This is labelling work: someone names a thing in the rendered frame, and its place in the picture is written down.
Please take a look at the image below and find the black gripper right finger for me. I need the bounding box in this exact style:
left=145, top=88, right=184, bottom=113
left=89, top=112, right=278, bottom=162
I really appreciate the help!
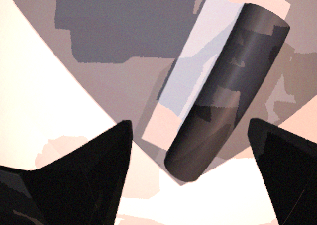
left=247, top=118, right=317, bottom=225

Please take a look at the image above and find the grey rectangular mat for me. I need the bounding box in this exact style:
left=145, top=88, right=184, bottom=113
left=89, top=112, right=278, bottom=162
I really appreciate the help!
left=13, top=0, right=317, bottom=186

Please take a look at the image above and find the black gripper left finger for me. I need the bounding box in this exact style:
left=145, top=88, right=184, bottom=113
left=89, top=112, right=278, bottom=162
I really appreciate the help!
left=0, top=119, right=134, bottom=225

